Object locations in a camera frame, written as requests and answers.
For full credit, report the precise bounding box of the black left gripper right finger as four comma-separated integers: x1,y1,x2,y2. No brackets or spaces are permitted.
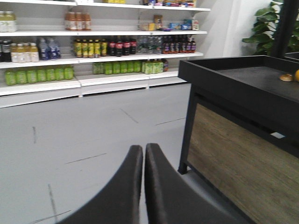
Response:
144,143,247,224

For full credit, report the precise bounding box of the large orange back left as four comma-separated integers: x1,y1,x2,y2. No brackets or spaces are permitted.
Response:
294,70,299,82

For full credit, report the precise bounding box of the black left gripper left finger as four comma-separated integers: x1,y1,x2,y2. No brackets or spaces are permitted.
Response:
60,145,143,224

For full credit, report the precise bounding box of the brown bread bun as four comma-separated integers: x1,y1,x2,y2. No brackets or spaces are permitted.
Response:
279,74,293,82

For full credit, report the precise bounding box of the black wood display stand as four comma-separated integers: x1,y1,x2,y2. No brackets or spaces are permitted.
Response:
178,56,299,224

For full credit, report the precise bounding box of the green potted plant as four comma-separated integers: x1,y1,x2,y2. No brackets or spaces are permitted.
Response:
242,0,285,56

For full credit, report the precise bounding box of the white store shelving unit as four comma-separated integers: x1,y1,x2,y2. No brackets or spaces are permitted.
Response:
0,0,210,108

